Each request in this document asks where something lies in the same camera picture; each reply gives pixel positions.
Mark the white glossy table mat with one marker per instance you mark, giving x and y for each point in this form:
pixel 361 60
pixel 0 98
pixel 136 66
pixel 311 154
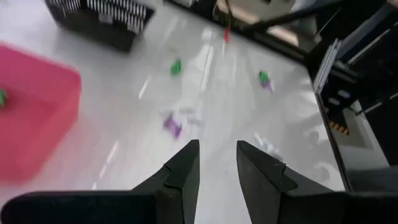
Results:
pixel 124 93

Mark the black desk brace bar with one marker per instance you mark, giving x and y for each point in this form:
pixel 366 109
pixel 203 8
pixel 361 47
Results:
pixel 311 16

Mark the pink plastic bin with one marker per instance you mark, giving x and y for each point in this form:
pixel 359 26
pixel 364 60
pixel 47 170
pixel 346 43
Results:
pixel 37 118

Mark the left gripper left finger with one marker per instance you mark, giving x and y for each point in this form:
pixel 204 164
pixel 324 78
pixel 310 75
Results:
pixel 174 193

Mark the yellow black hazard tape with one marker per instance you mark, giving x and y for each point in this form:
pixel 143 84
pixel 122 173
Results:
pixel 339 127

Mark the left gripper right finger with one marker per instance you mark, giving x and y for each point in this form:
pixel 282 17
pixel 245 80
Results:
pixel 264 186

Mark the green plastic toy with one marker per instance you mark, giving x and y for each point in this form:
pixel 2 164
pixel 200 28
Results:
pixel 2 98
pixel 176 67
pixel 263 75

